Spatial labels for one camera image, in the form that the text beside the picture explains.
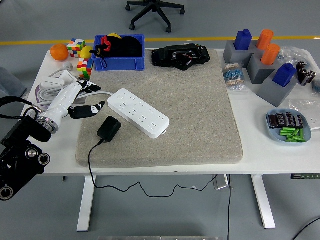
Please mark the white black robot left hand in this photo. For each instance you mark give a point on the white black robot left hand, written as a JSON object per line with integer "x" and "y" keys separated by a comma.
{"x": 62, "y": 102}

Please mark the black plug adapter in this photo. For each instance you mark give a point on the black plug adapter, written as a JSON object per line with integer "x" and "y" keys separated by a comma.
{"x": 108, "y": 128}

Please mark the white power strip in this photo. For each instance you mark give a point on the white power strip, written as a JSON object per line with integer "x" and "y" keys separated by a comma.
{"x": 140, "y": 112}

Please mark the multicoloured puzzle cube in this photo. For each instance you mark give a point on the multicoloured puzzle cube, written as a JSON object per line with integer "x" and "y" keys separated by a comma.
{"x": 76, "y": 48}
{"x": 85, "y": 68}

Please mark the orange fruit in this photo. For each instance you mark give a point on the orange fruit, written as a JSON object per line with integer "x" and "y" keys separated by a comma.
{"x": 59, "y": 52}

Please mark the yellow lemon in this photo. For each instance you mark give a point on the yellow lemon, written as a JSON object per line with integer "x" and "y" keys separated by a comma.
{"x": 86, "y": 52}

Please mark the blue plastic bin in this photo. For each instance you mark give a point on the blue plastic bin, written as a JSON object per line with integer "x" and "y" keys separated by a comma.
{"x": 120, "y": 63}

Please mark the red and black pouch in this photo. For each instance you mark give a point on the red and black pouch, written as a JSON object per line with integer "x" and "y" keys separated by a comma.
{"x": 106, "y": 45}

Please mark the yellow item in bin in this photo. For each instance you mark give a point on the yellow item in bin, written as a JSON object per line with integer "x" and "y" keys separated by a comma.
{"x": 115, "y": 35}

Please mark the black cloth bundle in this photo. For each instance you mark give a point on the black cloth bundle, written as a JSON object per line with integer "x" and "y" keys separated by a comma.
{"x": 130, "y": 47}

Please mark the white table leg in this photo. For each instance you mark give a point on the white table leg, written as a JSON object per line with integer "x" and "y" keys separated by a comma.
{"x": 86, "y": 202}
{"x": 263, "y": 202}

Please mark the grey-brown mat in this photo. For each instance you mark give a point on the grey-brown mat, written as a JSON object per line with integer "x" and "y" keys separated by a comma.
{"x": 187, "y": 112}

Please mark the black device housing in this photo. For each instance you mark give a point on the black device housing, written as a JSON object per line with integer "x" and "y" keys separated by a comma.
{"x": 180, "y": 56}

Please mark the black office chair base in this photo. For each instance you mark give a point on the black office chair base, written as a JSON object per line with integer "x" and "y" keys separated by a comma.
{"x": 155, "y": 10}

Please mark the clear bag of resistors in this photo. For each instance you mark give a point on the clear bag of resistors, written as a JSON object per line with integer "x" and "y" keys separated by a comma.
{"x": 233, "y": 77}

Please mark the grey holder block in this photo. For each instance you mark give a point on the grey holder block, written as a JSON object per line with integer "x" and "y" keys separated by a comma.
{"x": 230, "y": 55}
{"x": 272, "y": 93}
{"x": 258, "y": 72}

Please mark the silver box under table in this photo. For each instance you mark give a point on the silver box under table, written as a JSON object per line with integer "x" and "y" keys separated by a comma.
{"x": 220, "y": 182}

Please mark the blue peg block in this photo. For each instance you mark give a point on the blue peg block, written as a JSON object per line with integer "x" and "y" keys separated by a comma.
{"x": 242, "y": 40}
{"x": 283, "y": 75}

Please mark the black capacitor with print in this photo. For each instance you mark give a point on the black capacitor with print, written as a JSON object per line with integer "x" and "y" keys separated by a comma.
{"x": 280, "y": 119}
{"x": 300, "y": 122}
{"x": 272, "y": 121}
{"x": 290, "y": 119}

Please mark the orange cylinder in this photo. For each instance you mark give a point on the orange cylinder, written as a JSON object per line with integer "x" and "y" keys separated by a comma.
{"x": 265, "y": 38}
{"x": 270, "y": 55}

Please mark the light blue plate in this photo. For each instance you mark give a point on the light blue plate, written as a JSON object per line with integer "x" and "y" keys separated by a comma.
{"x": 275, "y": 135}

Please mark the small green cylinder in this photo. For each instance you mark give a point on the small green cylinder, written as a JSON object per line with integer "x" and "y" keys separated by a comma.
{"x": 285, "y": 129}
{"x": 286, "y": 133}
{"x": 295, "y": 140}
{"x": 296, "y": 133}
{"x": 301, "y": 133}
{"x": 293, "y": 129}

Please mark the crumpled clear plastic bag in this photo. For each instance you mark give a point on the crumpled clear plastic bag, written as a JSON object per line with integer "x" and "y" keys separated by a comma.
{"x": 295, "y": 52}

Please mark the flat clear plastic bag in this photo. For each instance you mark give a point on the flat clear plastic bag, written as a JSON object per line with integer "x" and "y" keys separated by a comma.
{"x": 302, "y": 105}

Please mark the table height control panel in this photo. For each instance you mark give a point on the table height control panel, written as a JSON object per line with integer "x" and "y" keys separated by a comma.
{"x": 305, "y": 176}

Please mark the white switch box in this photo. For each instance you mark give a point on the white switch box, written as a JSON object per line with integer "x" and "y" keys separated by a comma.
{"x": 51, "y": 82}

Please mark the white square switch panel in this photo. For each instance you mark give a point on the white square switch panel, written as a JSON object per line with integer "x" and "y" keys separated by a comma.
{"x": 68, "y": 76}

